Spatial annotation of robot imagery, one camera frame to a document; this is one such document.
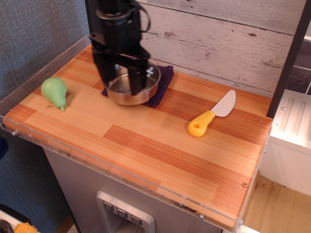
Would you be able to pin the stainless steel pan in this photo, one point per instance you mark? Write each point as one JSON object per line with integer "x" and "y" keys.
{"x": 129, "y": 87}

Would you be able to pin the green toy pear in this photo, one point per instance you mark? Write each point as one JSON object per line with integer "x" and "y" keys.
{"x": 54, "y": 89}

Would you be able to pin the dark right vertical post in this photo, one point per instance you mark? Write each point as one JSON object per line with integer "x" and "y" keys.
{"x": 291, "y": 58}

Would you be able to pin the purple towel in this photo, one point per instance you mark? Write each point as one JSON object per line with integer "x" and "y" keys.
{"x": 167, "y": 74}

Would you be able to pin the toy ice dispenser panel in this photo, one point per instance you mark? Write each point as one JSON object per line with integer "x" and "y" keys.
{"x": 122, "y": 213}

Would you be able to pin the yellow handled toy knife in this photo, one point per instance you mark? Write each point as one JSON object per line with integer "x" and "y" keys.
{"x": 198, "y": 126}

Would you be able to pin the silver toy fridge cabinet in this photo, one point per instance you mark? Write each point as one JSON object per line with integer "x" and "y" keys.
{"x": 81, "y": 184}

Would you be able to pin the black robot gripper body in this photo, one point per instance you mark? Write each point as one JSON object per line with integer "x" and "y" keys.
{"x": 116, "y": 37}

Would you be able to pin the orange object bottom left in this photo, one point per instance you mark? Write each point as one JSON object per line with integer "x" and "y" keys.
{"x": 25, "y": 228}

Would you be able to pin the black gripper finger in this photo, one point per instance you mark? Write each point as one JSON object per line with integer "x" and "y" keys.
{"x": 106, "y": 68}
{"x": 137, "y": 79}

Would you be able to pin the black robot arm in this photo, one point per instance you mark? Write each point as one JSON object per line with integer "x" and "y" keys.
{"x": 109, "y": 7}

